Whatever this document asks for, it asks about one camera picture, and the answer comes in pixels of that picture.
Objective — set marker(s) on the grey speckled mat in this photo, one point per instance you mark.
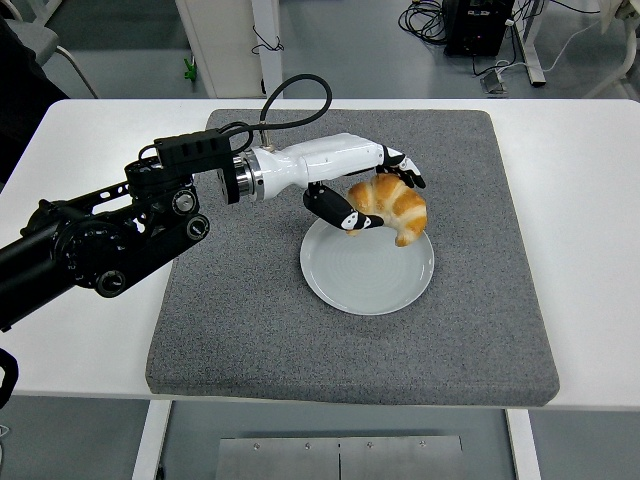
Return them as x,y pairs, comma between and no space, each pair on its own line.
350,350

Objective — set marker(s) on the golden croissant bread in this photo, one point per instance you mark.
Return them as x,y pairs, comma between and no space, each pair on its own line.
400,205

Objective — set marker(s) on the person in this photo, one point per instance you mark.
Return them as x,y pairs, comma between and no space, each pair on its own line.
20,100

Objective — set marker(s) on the white chair base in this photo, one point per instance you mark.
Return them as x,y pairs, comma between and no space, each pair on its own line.
627,55

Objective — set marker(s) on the white panel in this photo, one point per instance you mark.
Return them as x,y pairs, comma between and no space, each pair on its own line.
220,45

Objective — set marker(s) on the black computer case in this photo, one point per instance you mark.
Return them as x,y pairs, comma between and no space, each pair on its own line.
475,27

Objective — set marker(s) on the white desk leg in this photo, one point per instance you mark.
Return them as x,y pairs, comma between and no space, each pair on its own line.
532,55

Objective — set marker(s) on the grey chair white legs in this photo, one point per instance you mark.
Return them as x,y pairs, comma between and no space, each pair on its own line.
45,40

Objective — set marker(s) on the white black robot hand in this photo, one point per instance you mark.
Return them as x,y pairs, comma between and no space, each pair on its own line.
310,160

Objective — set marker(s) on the grey metal plate with screws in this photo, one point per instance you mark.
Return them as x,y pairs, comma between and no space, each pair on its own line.
340,460

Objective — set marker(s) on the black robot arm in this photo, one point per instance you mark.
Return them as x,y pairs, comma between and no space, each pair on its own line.
75,250

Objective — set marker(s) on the white post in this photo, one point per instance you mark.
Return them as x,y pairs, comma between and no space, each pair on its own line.
272,65

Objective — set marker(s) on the small green object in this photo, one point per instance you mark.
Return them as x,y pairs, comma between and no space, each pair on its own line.
189,69

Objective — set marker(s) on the grey foot pedal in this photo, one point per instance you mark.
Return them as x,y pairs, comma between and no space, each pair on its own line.
494,82

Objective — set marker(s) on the light grey round plate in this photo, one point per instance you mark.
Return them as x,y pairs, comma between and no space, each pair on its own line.
367,280

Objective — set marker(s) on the white table leg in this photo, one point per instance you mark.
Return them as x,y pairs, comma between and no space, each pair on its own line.
150,440
522,445

